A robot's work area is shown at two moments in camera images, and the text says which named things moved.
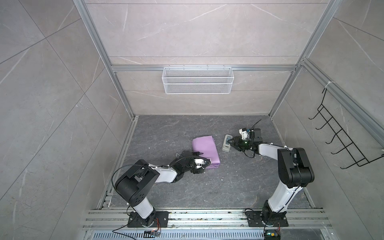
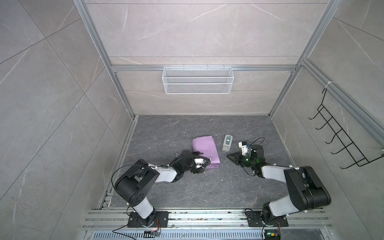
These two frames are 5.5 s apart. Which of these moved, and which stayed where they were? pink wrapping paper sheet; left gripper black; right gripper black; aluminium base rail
Moved: right gripper black
Stayed: left gripper black; aluminium base rail; pink wrapping paper sheet
